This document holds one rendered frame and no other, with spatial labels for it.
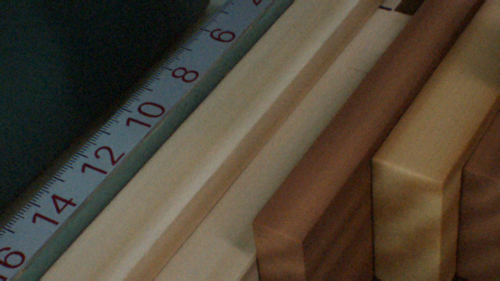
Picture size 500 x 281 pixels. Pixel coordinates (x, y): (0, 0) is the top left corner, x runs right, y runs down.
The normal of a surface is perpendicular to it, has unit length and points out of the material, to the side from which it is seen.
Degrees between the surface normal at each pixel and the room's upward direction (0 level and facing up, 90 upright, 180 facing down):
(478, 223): 90
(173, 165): 0
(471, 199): 90
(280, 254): 90
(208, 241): 0
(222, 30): 0
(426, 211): 90
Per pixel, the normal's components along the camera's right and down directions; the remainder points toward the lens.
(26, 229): -0.11, -0.72
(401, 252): -0.53, 0.62
